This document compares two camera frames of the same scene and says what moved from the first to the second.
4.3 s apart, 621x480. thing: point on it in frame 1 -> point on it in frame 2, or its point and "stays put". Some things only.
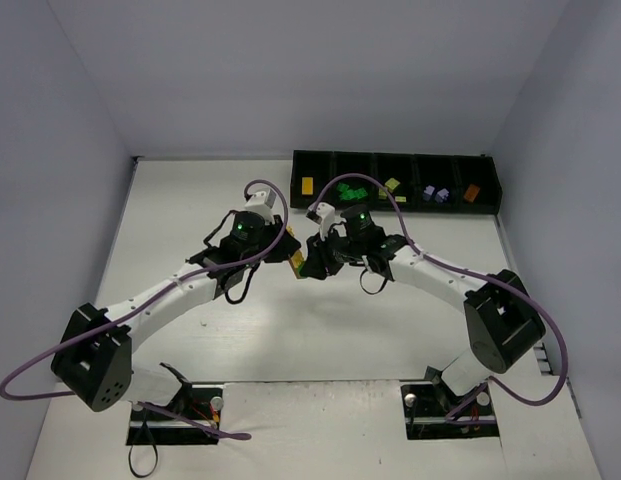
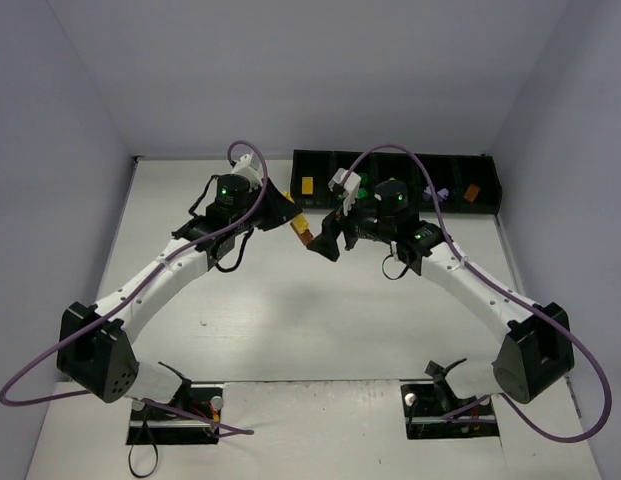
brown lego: [294, 267] -> [305, 237]
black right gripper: [319, 258] -> [343, 232]
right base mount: [425, 413] stays put
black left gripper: [280, 245] -> [272, 206]
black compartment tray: [419, 181] stays put
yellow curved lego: [307, 185] stays put
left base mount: [147, 426] stays put
